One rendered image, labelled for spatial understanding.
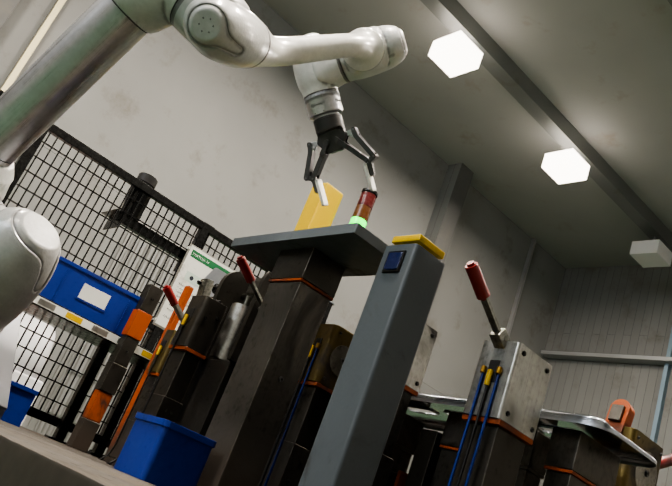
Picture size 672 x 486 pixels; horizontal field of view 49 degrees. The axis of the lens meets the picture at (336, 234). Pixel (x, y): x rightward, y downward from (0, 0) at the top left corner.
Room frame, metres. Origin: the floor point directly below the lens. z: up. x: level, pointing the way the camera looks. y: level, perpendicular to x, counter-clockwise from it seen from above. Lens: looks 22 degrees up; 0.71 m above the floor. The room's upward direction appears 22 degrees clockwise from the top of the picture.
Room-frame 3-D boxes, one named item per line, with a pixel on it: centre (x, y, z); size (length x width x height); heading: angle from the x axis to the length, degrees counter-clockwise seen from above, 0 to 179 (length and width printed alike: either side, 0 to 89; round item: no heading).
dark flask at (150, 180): (2.43, 0.68, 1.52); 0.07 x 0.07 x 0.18
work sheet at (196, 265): (2.53, 0.37, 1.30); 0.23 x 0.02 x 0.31; 124
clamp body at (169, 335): (1.92, 0.29, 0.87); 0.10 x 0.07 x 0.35; 124
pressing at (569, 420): (1.62, -0.14, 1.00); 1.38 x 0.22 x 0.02; 34
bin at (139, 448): (1.21, 0.12, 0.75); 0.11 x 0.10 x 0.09; 34
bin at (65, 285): (2.21, 0.62, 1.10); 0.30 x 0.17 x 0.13; 118
